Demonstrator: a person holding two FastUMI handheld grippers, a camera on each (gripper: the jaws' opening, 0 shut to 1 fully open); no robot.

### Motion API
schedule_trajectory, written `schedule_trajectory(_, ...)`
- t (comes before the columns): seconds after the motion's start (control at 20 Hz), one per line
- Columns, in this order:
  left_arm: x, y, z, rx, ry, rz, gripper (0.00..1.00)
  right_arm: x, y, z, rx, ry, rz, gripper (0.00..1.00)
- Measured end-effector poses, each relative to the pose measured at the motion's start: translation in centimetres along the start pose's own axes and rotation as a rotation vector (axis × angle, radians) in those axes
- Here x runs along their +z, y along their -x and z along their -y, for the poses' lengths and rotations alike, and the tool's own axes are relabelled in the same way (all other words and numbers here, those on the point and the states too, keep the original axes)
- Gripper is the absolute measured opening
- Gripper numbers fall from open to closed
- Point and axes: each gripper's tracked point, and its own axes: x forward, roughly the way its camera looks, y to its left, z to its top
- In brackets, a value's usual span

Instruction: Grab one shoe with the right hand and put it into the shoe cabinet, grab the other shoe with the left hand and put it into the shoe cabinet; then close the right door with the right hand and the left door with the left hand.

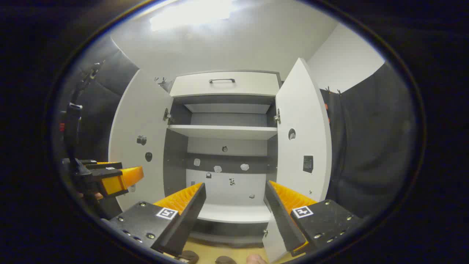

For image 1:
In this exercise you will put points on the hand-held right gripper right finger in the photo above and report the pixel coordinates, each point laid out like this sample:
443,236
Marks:
282,220

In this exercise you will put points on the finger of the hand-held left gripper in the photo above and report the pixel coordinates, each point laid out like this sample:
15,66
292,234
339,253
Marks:
106,165
110,178

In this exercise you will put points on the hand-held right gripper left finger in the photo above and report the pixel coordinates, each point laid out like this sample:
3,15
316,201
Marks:
187,220

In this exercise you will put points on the white shoe cabinet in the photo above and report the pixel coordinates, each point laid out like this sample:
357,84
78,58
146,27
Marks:
227,190

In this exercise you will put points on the white shoe cabinet door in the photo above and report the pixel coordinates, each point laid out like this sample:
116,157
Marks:
304,110
139,110

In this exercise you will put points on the white cabinet shelf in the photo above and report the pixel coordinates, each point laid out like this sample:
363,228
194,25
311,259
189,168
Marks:
227,212
223,131

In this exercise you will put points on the metal door hinge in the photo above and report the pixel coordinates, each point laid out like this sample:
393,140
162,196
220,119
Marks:
166,116
277,116

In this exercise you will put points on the pale pink rounded object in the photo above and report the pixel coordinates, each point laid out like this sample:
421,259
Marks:
255,259

